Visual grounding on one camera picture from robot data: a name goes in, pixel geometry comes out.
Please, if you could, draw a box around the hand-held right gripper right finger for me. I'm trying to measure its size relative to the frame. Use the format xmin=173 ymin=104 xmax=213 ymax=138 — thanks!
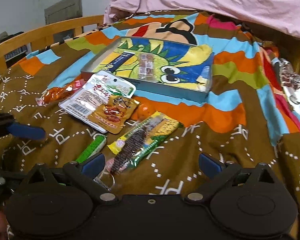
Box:
xmin=184 ymin=152 xmax=278 ymax=204

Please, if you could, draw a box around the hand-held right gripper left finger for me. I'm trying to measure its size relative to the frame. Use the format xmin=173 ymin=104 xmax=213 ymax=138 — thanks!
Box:
xmin=24 ymin=152 xmax=120 ymax=204

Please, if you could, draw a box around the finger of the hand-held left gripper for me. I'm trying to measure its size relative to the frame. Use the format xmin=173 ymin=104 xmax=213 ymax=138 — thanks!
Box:
xmin=0 ymin=112 xmax=46 ymax=141

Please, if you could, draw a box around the red white cracker packet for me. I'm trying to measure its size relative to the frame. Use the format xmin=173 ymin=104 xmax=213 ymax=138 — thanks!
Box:
xmin=94 ymin=156 xmax=117 ymax=189

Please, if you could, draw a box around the green stick packet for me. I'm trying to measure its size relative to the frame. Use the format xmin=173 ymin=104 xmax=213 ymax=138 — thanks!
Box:
xmin=75 ymin=134 xmax=107 ymax=165

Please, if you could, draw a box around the orange red snack packet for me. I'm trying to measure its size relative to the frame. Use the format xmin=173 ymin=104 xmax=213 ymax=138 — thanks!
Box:
xmin=36 ymin=79 xmax=86 ymax=106

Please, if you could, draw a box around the yellow brown snack packet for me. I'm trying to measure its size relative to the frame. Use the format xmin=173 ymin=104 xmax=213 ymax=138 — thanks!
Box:
xmin=87 ymin=94 xmax=140 ymax=134

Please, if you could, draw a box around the yellow green corn packet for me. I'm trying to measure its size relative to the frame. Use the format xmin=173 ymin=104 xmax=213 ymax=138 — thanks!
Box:
xmin=107 ymin=111 xmax=184 ymax=175

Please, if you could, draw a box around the white green snack packet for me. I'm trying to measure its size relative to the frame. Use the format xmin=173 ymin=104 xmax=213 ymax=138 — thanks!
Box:
xmin=58 ymin=70 xmax=136 ymax=133

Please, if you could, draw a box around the small orange packet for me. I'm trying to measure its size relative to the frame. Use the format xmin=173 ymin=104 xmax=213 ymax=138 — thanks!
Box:
xmin=136 ymin=103 xmax=156 ymax=119

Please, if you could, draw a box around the blue stick sachet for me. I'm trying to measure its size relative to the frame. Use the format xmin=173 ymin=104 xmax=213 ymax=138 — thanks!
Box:
xmin=110 ymin=51 xmax=133 ymax=72

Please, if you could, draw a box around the clear sausage packet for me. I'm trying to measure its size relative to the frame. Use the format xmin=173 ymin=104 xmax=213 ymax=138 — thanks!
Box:
xmin=138 ymin=52 xmax=154 ymax=81

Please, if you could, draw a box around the colourful printed blanket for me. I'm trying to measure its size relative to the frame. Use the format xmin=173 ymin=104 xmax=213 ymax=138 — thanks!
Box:
xmin=0 ymin=10 xmax=300 ymax=240

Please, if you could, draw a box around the white floral cloth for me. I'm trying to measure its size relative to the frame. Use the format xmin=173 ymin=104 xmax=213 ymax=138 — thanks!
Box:
xmin=271 ymin=55 xmax=300 ymax=130

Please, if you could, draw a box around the grey door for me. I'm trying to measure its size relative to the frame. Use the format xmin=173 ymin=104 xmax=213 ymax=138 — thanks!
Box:
xmin=44 ymin=0 xmax=83 ymax=44

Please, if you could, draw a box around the pink sheet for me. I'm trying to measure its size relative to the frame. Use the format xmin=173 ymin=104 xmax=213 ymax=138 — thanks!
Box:
xmin=103 ymin=0 xmax=300 ymax=40

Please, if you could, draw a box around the wooden bed rail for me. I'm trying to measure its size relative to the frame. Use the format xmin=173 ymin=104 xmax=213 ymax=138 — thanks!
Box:
xmin=0 ymin=14 xmax=105 ymax=75

